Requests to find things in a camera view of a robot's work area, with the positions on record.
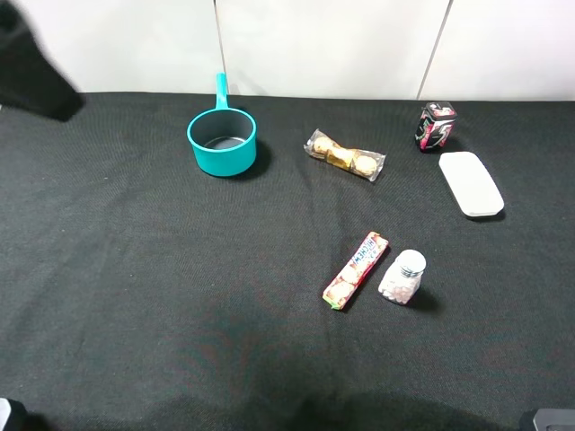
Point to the candy bottle with silver cap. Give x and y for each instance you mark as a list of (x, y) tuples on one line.
[(402, 280)]

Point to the grey object bottom right corner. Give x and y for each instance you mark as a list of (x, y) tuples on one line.
[(548, 420)]

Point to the chocolate balls in clear wrapper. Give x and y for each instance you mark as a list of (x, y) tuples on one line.
[(363, 163)]

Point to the black pink gum tin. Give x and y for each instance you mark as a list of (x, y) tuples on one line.
[(436, 123)]

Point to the teal saucepan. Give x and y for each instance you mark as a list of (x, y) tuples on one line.
[(223, 139)]

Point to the red Hi-Chew candy stick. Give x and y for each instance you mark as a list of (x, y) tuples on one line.
[(345, 284)]

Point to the white rectangular tray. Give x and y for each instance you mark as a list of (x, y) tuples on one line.
[(472, 186)]

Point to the dark object bottom left corner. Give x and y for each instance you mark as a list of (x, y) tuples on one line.
[(15, 417)]

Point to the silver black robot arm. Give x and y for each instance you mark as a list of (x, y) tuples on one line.
[(28, 81)]

